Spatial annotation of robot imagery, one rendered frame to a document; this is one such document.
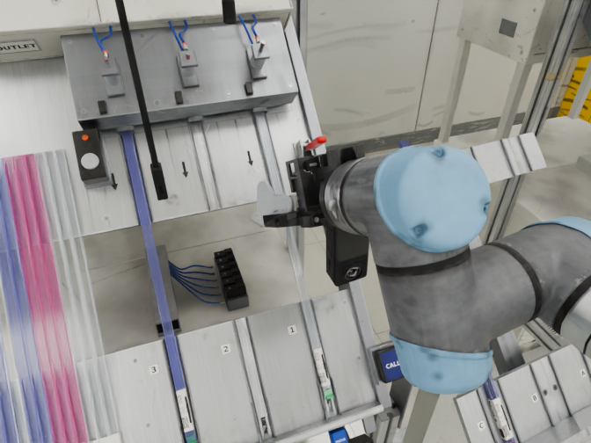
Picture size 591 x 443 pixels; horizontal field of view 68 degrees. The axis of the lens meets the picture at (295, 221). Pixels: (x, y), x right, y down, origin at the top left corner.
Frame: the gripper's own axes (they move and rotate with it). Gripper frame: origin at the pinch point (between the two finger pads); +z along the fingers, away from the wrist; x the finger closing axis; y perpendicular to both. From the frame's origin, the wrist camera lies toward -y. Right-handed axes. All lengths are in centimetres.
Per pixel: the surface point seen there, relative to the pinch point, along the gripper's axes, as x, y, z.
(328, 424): 1.5, -33.7, 1.6
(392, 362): -10.6, -26.9, 0.7
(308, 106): -8.8, 16.6, 13.7
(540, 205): -91, -18, 47
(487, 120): -208, 17, 201
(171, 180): 16.7, 8.0, 13.1
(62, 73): 29.5, 27.8, 17.4
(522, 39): -85, 30, 41
